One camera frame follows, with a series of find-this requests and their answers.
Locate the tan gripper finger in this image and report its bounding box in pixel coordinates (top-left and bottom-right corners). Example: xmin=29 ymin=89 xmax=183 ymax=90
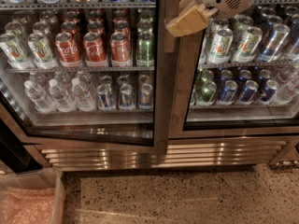
xmin=179 ymin=0 xmax=200 ymax=11
xmin=165 ymin=5 xmax=219 ymax=37

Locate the glass fridge door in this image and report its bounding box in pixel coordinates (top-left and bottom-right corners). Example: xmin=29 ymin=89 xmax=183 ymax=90
xmin=167 ymin=0 xmax=299 ymax=139
xmin=0 ymin=0 xmax=173 ymax=153

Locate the right door left 7up can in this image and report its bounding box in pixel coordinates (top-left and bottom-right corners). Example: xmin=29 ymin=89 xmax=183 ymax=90
xmin=208 ymin=28 xmax=234 ymax=64

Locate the door 7up can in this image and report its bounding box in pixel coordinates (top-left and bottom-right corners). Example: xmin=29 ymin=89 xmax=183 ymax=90
xmin=231 ymin=26 xmax=263 ymax=63
xmin=208 ymin=28 xmax=234 ymax=64

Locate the right door silver blue can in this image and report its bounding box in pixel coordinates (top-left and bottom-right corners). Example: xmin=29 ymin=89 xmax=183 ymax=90
xmin=257 ymin=24 xmax=290 ymax=63

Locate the right door green can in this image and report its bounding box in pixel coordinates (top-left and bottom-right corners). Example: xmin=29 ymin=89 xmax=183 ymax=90
xmin=196 ymin=80 xmax=217 ymax=106

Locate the right door left blue can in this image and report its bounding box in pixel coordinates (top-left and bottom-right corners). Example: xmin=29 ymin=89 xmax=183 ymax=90
xmin=217 ymin=80 xmax=238 ymax=105

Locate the right door water bottle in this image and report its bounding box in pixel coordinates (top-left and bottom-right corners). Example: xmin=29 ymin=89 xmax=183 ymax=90
xmin=274 ymin=75 xmax=299 ymax=105

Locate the stainless steel fridge base grille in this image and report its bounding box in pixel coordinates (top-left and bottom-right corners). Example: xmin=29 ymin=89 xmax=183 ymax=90
xmin=25 ymin=135 xmax=298 ymax=172

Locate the front green soda can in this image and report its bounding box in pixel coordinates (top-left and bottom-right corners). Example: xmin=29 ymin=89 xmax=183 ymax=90
xmin=136 ymin=31 xmax=154 ymax=66

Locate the right red bull can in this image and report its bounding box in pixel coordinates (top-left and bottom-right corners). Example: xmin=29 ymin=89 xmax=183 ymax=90
xmin=139 ymin=83 xmax=153 ymax=109

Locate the red bull can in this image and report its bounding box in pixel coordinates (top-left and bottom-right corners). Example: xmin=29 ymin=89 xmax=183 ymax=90
xmin=119 ymin=83 xmax=135 ymax=110
xmin=139 ymin=83 xmax=153 ymax=109
xmin=96 ymin=84 xmax=116 ymax=111

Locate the coca-cola can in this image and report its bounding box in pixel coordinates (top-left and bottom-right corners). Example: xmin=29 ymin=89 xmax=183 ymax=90
xmin=83 ymin=32 xmax=108 ymax=67
xmin=55 ymin=32 xmax=82 ymax=68

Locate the middle red bull can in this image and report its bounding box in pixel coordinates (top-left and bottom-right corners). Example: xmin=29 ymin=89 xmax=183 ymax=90
xmin=119 ymin=83 xmax=135 ymax=110

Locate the left red bull can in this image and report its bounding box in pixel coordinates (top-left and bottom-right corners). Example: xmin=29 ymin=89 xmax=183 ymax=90
xmin=96 ymin=84 xmax=116 ymax=111

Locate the front left coca-cola can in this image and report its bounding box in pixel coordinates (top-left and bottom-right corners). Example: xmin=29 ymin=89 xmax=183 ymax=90
xmin=55 ymin=32 xmax=82 ymax=68

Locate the middle water bottle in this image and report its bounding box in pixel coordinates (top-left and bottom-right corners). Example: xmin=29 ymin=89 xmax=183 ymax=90
xmin=49 ymin=79 xmax=77 ymax=112

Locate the left water bottle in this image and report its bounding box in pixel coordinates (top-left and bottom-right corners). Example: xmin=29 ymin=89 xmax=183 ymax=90
xmin=24 ymin=80 xmax=56 ymax=114

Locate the front left 7up can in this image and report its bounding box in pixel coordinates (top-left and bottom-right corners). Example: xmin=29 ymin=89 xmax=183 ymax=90
xmin=0 ymin=34 xmax=30 ymax=69

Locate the clear plastic storage bin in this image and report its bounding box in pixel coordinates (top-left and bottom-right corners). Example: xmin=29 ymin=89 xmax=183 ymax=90
xmin=0 ymin=168 xmax=66 ymax=224

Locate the pink bubble wrap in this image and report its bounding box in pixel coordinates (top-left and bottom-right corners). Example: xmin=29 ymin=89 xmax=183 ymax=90
xmin=0 ymin=187 xmax=55 ymax=224

